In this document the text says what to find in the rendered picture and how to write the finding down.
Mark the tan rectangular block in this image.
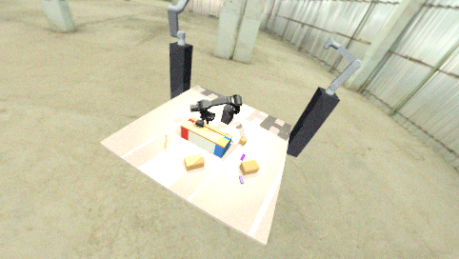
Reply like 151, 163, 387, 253
184, 153, 204, 171

